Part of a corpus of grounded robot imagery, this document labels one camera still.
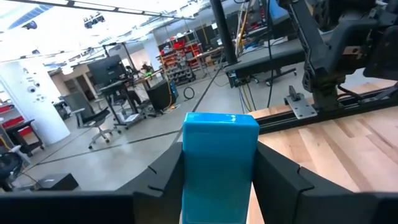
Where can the grey office chair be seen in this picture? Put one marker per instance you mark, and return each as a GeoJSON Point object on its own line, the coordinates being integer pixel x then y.
{"type": "Point", "coordinates": [93, 119]}

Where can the black overhead rig beam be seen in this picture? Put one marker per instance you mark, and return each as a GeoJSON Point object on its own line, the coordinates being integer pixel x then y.
{"type": "Point", "coordinates": [102, 7]}

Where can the grey metal base plate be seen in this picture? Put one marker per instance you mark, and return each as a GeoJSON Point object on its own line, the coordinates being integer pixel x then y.
{"type": "Point", "coordinates": [300, 105]}

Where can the black pole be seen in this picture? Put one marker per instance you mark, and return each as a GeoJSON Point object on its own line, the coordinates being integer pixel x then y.
{"type": "Point", "coordinates": [224, 31]}

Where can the wooden office desk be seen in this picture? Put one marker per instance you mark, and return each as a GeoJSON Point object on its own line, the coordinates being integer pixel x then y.
{"type": "Point", "coordinates": [136, 84]}

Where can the teal rectangular block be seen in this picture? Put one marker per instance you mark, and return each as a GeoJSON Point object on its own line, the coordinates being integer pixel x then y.
{"type": "Point", "coordinates": [217, 168]}

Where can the black computer monitor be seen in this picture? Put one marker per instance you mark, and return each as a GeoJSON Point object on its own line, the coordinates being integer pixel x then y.
{"type": "Point", "coordinates": [107, 70]}

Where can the dark grey desk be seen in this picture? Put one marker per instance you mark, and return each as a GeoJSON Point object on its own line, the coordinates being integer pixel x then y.
{"type": "Point", "coordinates": [264, 62]}

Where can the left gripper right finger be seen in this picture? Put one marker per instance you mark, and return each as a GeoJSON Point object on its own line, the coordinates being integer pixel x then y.
{"type": "Point", "coordinates": [280, 193]}

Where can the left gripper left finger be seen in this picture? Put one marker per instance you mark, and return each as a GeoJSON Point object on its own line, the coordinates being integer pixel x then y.
{"type": "Point", "coordinates": [161, 186]}

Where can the white round pillar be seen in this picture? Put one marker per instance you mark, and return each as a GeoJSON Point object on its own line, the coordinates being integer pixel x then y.
{"type": "Point", "coordinates": [34, 99]}

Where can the red storage bin shelf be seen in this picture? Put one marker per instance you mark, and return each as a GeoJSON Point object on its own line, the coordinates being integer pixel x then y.
{"type": "Point", "coordinates": [178, 60]}

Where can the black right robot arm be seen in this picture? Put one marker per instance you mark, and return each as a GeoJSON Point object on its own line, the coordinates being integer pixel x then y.
{"type": "Point", "coordinates": [335, 46]}

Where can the black overhead camera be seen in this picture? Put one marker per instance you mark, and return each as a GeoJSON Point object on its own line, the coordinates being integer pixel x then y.
{"type": "Point", "coordinates": [93, 20]}

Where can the black computer tower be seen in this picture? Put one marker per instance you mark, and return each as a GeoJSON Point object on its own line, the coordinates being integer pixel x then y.
{"type": "Point", "coordinates": [161, 95]}

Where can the black floor box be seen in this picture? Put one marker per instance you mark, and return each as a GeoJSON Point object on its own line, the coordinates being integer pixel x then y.
{"type": "Point", "coordinates": [57, 182]}

